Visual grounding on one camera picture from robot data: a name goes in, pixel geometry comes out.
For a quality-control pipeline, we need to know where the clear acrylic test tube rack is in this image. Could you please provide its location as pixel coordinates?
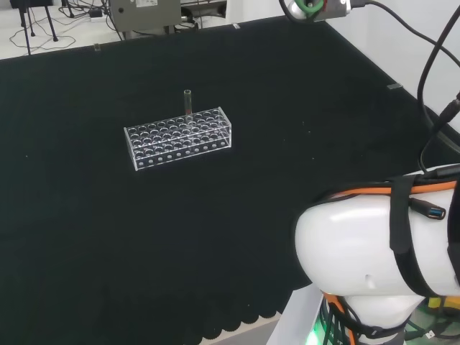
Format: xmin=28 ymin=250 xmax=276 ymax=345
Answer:
xmin=124 ymin=106 xmax=233 ymax=173

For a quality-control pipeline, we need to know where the black bench cloth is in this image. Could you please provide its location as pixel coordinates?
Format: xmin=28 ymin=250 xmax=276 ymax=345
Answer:
xmin=0 ymin=10 xmax=460 ymax=342

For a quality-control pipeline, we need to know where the grey metal cabinet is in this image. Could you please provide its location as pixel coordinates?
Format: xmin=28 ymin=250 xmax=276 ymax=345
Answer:
xmin=109 ymin=0 xmax=183 ymax=40

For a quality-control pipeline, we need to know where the black tripod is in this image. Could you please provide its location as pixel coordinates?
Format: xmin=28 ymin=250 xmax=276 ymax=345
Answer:
xmin=9 ymin=0 xmax=59 ymax=56

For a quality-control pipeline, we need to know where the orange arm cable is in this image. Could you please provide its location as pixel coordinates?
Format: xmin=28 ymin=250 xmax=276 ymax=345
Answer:
xmin=321 ymin=180 xmax=460 ymax=203

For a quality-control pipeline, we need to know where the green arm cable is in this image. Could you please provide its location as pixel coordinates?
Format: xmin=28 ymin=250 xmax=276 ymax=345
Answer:
xmin=293 ymin=0 xmax=326 ymax=19

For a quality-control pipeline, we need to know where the thick black cable with plug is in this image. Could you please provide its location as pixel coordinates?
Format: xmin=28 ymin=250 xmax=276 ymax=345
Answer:
xmin=418 ymin=91 xmax=460 ymax=174

